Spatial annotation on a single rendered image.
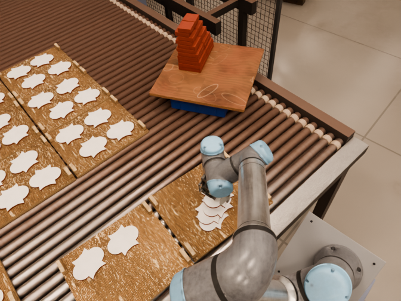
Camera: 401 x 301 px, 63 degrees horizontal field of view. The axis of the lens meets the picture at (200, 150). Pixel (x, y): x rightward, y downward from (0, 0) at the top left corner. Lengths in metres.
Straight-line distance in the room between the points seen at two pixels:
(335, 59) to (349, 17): 0.84
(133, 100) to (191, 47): 0.45
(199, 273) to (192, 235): 0.65
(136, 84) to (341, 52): 2.48
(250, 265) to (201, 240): 0.69
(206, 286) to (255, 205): 0.21
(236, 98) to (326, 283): 0.97
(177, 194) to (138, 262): 0.32
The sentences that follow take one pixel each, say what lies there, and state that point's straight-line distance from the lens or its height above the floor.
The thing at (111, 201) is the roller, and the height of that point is 0.91.
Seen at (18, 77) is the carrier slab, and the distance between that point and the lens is 2.32.
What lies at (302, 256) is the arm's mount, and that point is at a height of 1.02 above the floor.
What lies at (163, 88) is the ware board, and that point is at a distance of 1.74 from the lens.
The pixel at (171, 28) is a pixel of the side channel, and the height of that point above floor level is 0.95.
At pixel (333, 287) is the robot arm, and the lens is 1.02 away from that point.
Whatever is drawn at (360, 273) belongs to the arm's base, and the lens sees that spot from 1.21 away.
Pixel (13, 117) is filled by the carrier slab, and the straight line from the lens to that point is 2.06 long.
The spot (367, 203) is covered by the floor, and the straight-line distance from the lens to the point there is 2.67.
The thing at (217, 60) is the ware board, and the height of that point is 1.04.
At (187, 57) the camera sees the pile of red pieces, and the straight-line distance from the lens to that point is 1.77.
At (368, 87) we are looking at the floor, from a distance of 3.53.
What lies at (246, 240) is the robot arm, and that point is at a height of 1.54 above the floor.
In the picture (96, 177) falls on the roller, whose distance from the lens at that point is 1.61.
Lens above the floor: 2.17
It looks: 52 degrees down
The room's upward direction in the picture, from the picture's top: 6 degrees counter-clockwise
